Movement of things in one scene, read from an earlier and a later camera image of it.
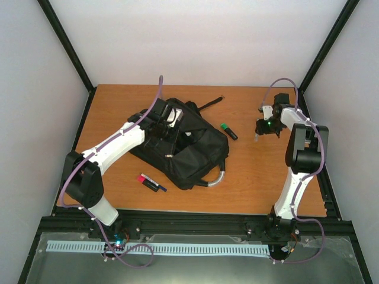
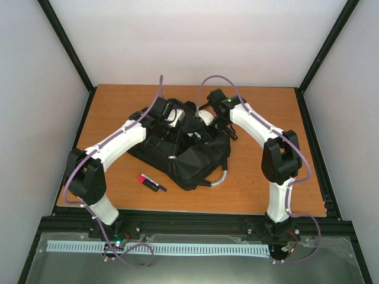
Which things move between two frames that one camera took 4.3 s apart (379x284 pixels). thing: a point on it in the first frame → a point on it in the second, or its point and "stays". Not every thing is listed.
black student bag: x=199 y=149 stays
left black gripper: x=174 y=138 stays
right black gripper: x=262 y=129 → x=212 y=136
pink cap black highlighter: x=148 y=183 stays
